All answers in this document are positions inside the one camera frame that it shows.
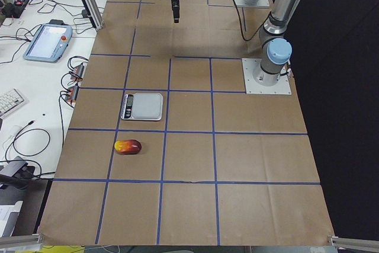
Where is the red yellow mango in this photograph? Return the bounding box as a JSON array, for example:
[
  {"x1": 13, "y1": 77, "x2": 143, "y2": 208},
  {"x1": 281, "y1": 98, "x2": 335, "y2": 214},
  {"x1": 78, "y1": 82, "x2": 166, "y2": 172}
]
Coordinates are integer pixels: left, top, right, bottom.
[{"x1": 114, "y1": 139, "x2": 142, "y2": 155}]

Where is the silver digital kitchen scale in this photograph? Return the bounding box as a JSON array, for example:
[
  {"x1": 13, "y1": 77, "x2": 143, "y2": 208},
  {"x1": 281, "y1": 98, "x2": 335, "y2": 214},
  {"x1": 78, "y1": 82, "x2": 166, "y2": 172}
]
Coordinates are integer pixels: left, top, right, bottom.
[{"x1": 120, "y1": 93, "x2": 163, "y2": 121}]

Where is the upper orange adapter box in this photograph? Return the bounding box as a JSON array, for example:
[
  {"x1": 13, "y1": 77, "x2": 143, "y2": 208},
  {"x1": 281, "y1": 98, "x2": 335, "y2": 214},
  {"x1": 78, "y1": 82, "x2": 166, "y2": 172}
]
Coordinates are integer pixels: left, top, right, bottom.
[{"x1": 70, "y1": 63, "x2": 85, "y2": 82}]

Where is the orange adapter box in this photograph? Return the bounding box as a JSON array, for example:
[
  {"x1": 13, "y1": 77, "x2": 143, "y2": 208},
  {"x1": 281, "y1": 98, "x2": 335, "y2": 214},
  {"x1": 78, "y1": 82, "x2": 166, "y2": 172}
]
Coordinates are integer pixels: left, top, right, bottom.
[
  {"x1": 70, "y1": 63, "x2": 85, "y2": 82},
  {"x1": 65, "y1": 85, "x2": 79, "y2": 105}
]

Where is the blue teach pendant tablet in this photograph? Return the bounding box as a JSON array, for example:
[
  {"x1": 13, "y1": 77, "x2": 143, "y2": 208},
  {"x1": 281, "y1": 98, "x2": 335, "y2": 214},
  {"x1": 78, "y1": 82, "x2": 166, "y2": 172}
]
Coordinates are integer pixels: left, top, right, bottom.
[{"x1": 23, "y1": 24, "x2": 73, "y2": 63}]

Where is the lower orange adapter box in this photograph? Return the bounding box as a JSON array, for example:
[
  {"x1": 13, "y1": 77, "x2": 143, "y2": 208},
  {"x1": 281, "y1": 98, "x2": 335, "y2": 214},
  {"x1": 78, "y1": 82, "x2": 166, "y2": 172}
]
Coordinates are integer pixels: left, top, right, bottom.
[{"x1": 65, "y1": 85, "x2": 79, "y2": 105}]

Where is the black electronics board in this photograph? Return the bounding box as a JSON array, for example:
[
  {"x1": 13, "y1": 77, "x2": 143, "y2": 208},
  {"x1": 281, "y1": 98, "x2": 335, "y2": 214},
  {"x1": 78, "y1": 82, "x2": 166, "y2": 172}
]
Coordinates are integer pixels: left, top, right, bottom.
[{"x1": 1, "y1": 0, "x2": 29, "y2": 18}]

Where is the white keyboard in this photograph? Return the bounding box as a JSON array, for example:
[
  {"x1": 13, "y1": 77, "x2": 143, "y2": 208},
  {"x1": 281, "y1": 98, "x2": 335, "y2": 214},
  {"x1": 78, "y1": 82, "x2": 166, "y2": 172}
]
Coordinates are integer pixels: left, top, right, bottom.
[{"x1": 1, "y1": 88, "x2": 28, "y2": 119}]

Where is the grey laptop hub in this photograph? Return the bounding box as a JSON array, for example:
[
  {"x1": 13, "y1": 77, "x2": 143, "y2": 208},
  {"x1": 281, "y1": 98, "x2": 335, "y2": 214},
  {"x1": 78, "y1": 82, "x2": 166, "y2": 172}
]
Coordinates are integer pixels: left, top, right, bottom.
[{"x1": 1, "y1": 156, "x2": 36, "y2": 184}]

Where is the black looped usb cable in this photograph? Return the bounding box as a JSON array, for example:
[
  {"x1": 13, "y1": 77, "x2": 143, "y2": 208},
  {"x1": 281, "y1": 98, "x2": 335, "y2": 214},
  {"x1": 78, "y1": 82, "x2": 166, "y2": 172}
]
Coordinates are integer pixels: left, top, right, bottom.
[{"x1": 5, "y1": 120, "x2": 51, "y2": 162}]

